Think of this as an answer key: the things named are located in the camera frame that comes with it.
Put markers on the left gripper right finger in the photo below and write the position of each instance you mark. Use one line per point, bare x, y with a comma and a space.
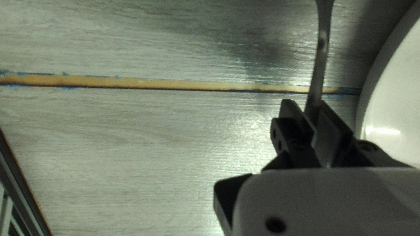
341, 150

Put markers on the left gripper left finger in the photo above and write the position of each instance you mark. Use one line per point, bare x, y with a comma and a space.
293, 144

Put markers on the pale plate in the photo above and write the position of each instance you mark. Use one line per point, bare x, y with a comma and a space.
393, 98

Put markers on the black frame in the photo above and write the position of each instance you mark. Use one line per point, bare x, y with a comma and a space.
24, 200

